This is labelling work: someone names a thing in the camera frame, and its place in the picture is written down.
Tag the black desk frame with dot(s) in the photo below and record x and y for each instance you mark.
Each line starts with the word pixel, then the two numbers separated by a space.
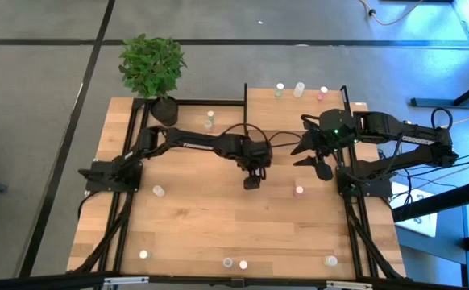
pixel 444 103

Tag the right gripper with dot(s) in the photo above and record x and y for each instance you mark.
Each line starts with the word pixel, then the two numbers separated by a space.
pixel 327 143

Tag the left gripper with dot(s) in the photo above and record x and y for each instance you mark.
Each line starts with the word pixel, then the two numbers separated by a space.
pixel 256 153

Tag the silver bracket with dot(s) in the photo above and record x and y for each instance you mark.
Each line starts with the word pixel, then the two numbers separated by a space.
pixel 125 280
pixel 349 285

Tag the black side table frame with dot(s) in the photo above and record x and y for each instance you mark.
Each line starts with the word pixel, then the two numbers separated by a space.
pixel 440 201

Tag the white printed sheet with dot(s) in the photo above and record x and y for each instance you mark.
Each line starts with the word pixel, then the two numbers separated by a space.
pixel 420 225

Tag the wooden shelf black frame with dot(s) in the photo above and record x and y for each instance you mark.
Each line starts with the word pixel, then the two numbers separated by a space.
pixel 283 113

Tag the green medicine bottle white cap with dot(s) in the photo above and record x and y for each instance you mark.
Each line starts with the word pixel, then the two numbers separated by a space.
pixel 144 254
pixel 210 116
pixel 279 89

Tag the black table-level camera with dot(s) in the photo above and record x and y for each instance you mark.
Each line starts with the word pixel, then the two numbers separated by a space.
pixel 237 282

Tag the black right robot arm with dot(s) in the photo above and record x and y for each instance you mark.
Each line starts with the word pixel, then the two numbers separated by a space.
pixel 403 133

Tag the black crossbar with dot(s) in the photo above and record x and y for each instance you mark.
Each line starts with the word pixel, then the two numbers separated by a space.
pixel 37 284

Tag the black aluminium table frame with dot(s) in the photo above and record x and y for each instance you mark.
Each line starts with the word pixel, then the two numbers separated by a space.
pixel 186 102

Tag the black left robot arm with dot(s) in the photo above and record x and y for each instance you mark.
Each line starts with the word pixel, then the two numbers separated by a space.
pixel 194 141

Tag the green plant in black pot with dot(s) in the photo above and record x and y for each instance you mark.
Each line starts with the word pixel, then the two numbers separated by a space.
pixel 152 66

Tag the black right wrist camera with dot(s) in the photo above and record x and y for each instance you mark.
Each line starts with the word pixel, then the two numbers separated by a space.
pixel 324 171

